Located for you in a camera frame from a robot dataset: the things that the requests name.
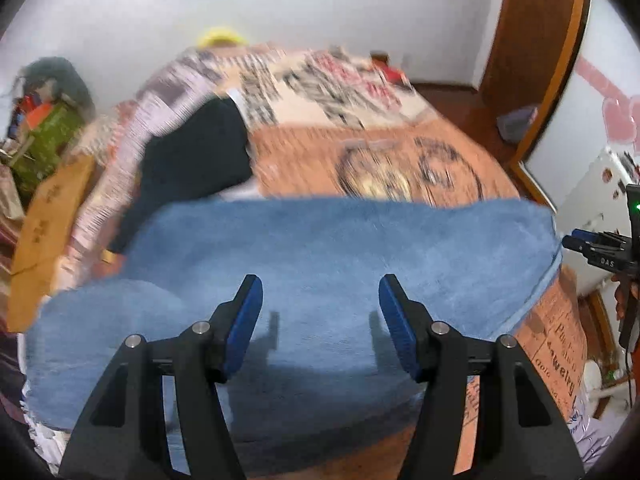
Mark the printed blanket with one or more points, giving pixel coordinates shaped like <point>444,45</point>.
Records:
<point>350,110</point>

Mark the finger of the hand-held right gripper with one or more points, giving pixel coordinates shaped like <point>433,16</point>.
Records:
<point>579,240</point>

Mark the black garment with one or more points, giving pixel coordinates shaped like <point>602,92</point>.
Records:
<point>195,160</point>

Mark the yellow object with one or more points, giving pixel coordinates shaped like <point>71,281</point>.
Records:
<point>222,37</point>

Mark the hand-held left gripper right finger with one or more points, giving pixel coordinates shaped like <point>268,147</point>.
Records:
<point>397,322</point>

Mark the dark bag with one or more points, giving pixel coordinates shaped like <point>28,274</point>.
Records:
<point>55,77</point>

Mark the pink heart wall decoration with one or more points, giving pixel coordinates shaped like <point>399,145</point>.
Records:
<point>617,115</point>

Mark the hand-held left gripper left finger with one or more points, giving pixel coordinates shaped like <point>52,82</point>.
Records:
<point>244,322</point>

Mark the green bag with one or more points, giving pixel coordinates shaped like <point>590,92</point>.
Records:
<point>47,145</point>

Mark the grey purple cloth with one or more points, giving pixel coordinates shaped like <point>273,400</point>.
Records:
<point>517,124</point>

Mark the striped cloth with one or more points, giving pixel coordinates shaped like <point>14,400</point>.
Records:
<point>7,250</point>

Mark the white appliance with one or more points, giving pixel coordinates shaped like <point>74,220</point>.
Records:
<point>590,200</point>

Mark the wooden door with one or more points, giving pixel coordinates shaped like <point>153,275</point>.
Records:
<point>535,45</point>

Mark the white round object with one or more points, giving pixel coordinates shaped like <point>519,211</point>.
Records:
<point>592,375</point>

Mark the blue denim pants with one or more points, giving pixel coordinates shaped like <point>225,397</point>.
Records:
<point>325,260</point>

